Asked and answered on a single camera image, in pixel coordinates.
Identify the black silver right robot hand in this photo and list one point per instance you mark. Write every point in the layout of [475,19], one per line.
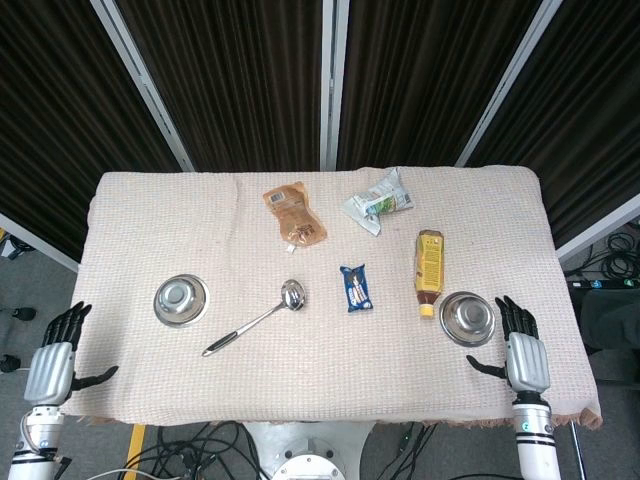
[526,362]

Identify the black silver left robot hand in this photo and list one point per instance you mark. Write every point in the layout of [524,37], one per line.
[50,367]

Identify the small metal bowl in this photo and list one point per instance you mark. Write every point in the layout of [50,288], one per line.
[467,319]
[181,301]

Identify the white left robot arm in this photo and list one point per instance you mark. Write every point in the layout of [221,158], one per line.
[37,440]

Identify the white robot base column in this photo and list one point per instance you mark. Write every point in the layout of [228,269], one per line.
[310,450]

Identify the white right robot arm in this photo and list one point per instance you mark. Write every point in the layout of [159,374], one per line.
[536,440]

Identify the black caster wheel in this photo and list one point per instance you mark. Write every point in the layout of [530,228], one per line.
[9,363]
[23,314]

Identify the black chair seat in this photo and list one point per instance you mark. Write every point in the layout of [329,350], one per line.
[612,320]

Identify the metal table leg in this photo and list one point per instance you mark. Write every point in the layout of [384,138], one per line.
[578,450]

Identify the black power strip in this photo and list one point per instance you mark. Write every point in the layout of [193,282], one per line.
[607,283]

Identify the yellow-labelled amber drink bottle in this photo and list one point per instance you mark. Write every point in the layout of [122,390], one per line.
[430,265]

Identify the blue Oreo cookie pack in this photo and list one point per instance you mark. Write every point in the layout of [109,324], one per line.
[356,288]

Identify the beige waffle-weave table cloth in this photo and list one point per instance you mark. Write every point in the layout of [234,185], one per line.
[320,370]

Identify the crumpled white green carton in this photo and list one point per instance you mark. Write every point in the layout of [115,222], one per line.
[380,204]

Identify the black ribbed partition panel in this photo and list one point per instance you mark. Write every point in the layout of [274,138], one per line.
[425,85]
[590,125]
[240,85]
[50,125]

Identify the brown spouted sauce pouch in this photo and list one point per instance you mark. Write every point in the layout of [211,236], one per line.
[295,215]

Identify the aluminium partition rail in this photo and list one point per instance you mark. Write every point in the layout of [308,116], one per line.
[597,234]
[35,241]

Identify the aluminium partition post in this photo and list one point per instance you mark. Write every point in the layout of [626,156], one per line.
[502,85]
[145,85]
[333,85]

